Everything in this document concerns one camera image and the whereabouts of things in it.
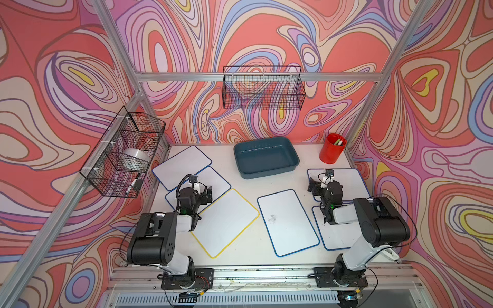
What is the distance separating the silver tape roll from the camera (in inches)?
27.7

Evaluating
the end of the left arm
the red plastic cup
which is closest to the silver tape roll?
the end of the left arm

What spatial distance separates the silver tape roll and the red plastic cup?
0.90 m

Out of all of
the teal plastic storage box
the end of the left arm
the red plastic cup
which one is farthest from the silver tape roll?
the red plastic cup

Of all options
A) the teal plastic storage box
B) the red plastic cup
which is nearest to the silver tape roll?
the teal plastic storage box

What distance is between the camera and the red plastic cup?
106 cm

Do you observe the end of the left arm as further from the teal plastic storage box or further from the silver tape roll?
the teal plastic storage box

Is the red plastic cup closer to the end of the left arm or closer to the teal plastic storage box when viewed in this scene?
the teal plastic storage box

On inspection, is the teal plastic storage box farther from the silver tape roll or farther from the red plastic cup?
the silver tape roll
